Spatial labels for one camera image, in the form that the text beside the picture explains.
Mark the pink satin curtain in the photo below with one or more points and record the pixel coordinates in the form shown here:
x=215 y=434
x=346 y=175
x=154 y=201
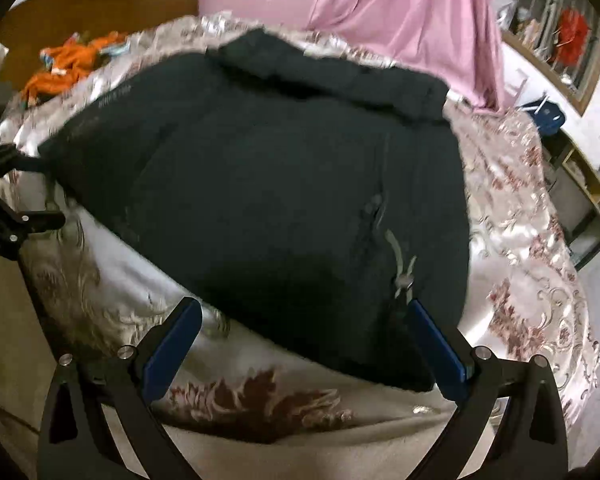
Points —
x=457 y=41

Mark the floral satin bed cover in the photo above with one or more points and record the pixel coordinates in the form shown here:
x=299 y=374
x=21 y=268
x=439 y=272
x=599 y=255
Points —
x=523 y=294

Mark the wooden framed barred window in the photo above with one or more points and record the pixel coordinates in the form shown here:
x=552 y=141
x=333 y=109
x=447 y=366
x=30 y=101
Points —
x=530 y=28

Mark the red hanging garment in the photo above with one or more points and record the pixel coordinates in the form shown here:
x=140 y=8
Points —
x=572 y=34

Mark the wooden shelf desk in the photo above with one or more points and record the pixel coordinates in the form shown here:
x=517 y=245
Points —
x=573 y=183

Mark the navy blue backpack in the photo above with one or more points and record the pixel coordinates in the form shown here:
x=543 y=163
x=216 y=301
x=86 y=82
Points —
x=547 y=115

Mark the brown wooden headboard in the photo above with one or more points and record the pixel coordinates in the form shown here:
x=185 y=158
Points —
x=35 y=24

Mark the black large jacket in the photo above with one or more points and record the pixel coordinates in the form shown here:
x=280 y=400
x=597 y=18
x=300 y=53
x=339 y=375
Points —
x=310 y=199

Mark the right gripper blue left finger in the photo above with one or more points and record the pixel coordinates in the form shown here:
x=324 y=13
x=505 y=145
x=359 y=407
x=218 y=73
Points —
x=75 y=441

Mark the orange clothes pile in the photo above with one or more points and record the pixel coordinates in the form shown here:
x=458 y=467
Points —
x=66 y=65

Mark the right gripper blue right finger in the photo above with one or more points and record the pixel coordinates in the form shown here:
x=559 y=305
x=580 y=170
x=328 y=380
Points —
x=531 y=441

